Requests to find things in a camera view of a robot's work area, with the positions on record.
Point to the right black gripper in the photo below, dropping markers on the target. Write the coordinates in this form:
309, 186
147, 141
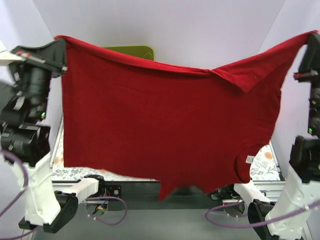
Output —
307, 75

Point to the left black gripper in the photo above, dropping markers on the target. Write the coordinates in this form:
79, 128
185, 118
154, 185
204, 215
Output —
42, 61

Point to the red t shirt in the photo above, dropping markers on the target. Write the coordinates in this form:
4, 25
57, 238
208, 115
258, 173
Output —
182, 126

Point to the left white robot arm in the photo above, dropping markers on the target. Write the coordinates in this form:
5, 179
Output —
24, 140

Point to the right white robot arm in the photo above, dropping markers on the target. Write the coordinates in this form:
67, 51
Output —
305, 164

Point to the olive green plastic bin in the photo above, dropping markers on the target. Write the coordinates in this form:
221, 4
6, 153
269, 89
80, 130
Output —
140, 51

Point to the floral table mat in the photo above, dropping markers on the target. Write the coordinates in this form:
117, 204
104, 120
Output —
264, 166

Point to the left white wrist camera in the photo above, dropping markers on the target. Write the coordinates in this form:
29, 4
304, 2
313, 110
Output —
6, 57

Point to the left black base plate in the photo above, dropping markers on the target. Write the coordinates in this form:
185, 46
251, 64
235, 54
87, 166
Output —
107, 189

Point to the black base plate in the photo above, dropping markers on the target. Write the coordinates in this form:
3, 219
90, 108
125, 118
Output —
225, 193
107, 189

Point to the aluminium frame rail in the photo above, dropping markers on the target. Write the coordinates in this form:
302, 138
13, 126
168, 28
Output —
265, 191

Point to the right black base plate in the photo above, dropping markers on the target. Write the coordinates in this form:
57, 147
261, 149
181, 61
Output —
225, 193

